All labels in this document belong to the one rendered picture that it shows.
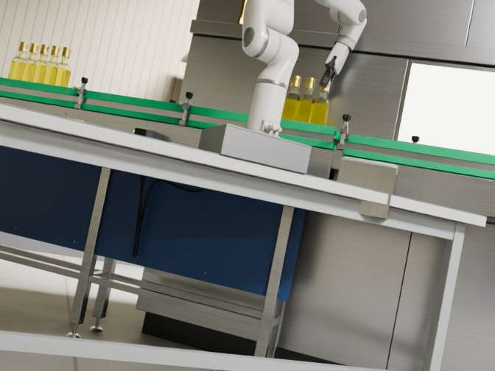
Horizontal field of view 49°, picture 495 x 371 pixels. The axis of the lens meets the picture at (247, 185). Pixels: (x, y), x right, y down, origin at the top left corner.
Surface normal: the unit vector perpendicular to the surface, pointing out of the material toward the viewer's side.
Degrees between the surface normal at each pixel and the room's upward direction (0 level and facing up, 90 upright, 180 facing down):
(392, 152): 90
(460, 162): 90
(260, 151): 90
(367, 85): 90
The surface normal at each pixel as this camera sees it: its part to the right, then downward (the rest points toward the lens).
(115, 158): 0.34, 0.03
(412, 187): -0.26, -0.10
